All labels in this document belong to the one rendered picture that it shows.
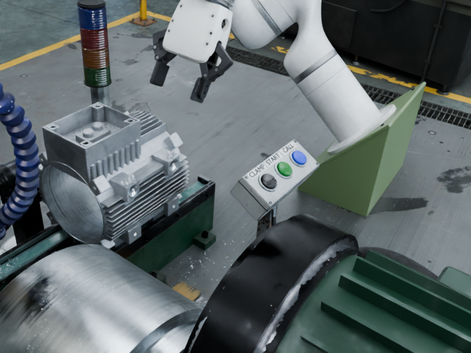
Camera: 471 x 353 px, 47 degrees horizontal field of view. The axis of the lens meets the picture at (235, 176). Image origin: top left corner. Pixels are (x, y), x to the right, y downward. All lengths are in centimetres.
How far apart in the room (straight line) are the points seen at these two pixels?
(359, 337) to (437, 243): 101
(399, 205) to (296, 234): 106
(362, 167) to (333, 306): 96
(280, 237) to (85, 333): 27
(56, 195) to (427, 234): 82
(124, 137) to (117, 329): 42
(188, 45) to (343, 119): 49
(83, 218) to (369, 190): 64
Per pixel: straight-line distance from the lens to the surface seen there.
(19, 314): 60
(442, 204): 146
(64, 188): 104
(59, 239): 104
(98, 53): 128
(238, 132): 159
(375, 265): 35
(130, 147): 93
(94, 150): 87
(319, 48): 129
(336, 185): 132
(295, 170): 97
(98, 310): 58
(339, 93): 128
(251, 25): 129
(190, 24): 94
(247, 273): 33
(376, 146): 124
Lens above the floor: 159
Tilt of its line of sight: 34 degrees down
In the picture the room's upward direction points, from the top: 5 degrees clockwise
